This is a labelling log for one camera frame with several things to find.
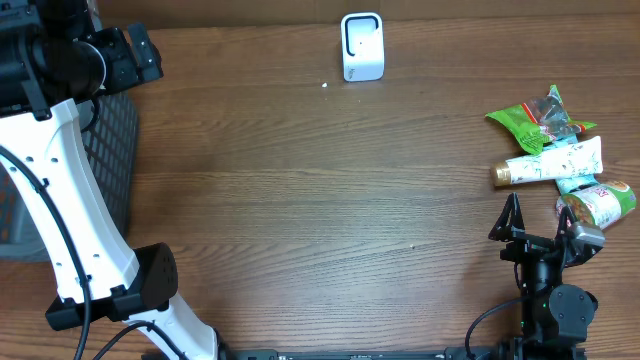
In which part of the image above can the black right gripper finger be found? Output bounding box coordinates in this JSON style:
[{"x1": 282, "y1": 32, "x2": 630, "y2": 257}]
[
  {"x1": 488, "y1": 193, "x2": 525, "y2": 242},
  {"x1": 554, "y1": 205, "x2": 576, "y2": 249}
]

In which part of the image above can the teal tissue pack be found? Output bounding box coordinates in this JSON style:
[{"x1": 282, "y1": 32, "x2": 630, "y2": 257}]
[{"x1": 546, "y1": 135, "x2": 598, "y2": 195}]

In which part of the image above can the green instant noodle cup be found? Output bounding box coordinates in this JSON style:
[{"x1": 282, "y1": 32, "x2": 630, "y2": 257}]
[{"x1": 556, "y1": 180, "x2": 637, "y2": 229}]

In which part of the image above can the white tube with gold cap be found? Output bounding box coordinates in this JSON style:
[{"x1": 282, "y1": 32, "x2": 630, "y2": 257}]
[{"x1": 491, "y1": 136, "x2": 603, "y2": 186}]

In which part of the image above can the green snack bag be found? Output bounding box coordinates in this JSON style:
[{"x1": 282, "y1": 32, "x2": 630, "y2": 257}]
[{"x1": 485, "y1": 84, "x2": 596, "y2": 155}]

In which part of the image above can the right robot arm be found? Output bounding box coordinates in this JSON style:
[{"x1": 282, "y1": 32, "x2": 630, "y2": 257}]
[{"x1": 486, "y1": 193, "x2": 605, "y2": 360}]

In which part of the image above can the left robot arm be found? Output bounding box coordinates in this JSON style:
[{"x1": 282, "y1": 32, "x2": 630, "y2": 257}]
[{"x1": 1, "y1": 1, "x2": 230, "y2": 360}]

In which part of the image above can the white barcode scanner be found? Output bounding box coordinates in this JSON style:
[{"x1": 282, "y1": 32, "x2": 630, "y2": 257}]
[{"x1": 340, "y1": 12, "x2": 385, "y2": 82}]

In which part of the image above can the gray plastic shopping basket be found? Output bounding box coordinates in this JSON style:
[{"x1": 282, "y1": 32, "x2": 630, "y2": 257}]
[{"x1": 1, "y1": 92, "x2": 139, "y2": 262}]

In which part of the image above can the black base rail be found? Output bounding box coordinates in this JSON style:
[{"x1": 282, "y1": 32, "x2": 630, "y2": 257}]
[{"x1": 219, "y1": 347, "x2": 586, "y2": 360}]

